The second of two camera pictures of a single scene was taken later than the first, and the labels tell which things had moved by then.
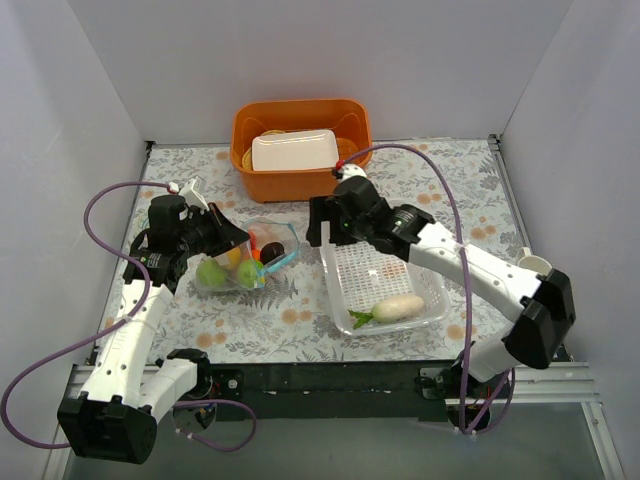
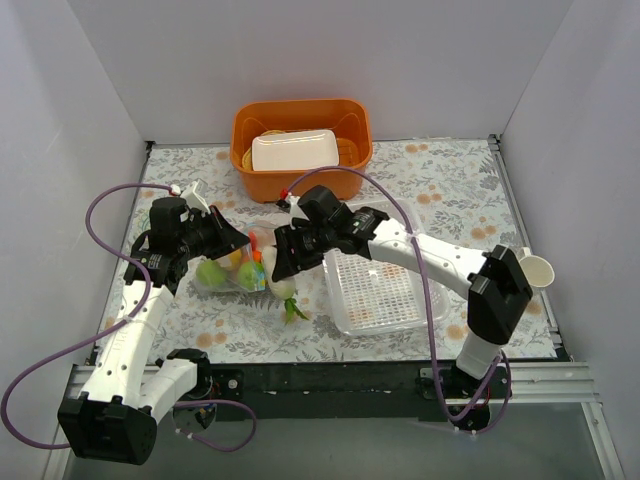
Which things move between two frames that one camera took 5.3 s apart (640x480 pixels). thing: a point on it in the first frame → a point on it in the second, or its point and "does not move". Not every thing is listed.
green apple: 211,273 does not move
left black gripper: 220,232 does not move
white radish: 391,310 → 284,288
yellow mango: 235,255 does not move
